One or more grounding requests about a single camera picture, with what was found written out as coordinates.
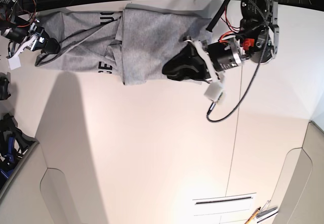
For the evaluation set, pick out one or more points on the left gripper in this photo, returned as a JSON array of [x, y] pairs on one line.
[[191, 63]]

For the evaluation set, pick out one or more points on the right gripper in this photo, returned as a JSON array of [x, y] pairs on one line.
[[33, 38]]

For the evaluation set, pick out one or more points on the grey T-shirt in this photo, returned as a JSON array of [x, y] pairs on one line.
[[134, 44]]

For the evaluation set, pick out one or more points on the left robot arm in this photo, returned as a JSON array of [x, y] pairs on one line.
[[255, 39]]

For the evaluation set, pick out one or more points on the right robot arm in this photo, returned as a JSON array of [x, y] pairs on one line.
[[17, 13]]

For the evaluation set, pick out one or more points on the black device at table edge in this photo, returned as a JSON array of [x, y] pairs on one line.
[[4, 88]]

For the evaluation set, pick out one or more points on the blue black clamps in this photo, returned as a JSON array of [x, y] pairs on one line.
[[14, 145]]

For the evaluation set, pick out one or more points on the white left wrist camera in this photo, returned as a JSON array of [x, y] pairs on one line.
[[215, 92]]

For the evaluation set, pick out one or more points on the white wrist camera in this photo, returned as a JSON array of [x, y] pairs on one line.
[[215, 92], [14, 63]]

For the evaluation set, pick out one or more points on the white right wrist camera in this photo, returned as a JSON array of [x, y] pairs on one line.
[[14, 63]]

